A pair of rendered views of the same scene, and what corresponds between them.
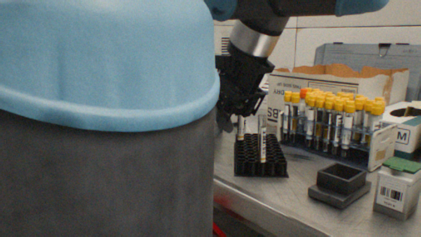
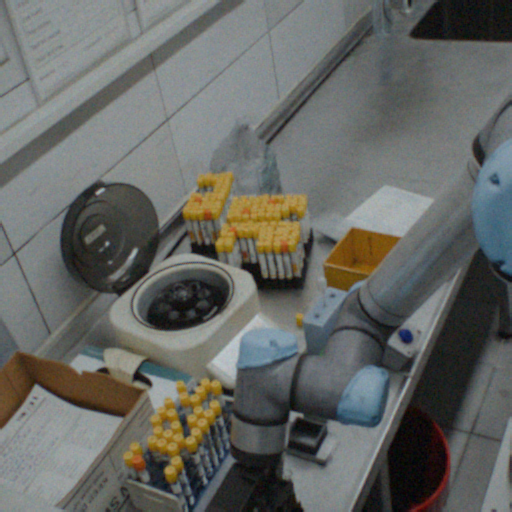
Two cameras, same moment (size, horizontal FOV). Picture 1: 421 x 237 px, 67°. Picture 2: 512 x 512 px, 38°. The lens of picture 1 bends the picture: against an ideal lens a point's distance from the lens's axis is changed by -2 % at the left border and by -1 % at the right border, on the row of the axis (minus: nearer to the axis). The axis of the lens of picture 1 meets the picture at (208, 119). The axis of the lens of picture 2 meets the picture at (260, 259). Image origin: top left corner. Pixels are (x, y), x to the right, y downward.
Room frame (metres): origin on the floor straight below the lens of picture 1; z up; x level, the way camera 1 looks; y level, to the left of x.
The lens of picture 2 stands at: (0.67, 0.56, 1.86)
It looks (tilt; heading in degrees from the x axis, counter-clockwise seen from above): 37 degrees down; 254
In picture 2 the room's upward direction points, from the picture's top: 11 degrees counter-clockwise
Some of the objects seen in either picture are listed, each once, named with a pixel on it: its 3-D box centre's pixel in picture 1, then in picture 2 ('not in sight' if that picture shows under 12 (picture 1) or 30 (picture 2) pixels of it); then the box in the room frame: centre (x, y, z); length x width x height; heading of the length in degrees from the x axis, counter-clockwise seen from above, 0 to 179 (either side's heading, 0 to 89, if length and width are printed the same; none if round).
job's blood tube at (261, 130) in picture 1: (261, 144); (292, 492); (0.51, -0.09, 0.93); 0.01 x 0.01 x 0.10; 85
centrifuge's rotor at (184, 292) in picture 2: not in sight; (186, 306); (0.52, -0.54, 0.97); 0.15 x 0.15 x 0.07
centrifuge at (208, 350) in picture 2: not in sight; (195, 320); (0.51, -0.53, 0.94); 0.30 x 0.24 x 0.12; 121
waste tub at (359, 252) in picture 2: not in sight; (368, 270); (0.16, -0.49, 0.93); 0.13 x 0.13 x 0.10; 36
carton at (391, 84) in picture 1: (336, 96); (48, 450); (0.83, -0.34, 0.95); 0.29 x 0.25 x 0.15; 130
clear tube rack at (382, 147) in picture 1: (332, 134); (189, 452); (0.62, -0.25, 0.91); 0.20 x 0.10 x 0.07; 40
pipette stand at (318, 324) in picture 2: not in sight; (327, 326); (0.30, -0.39, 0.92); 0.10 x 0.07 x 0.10; 35
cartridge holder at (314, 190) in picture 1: (341, 182); (306, 438); (0.44, -0.20, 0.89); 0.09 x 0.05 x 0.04; 130
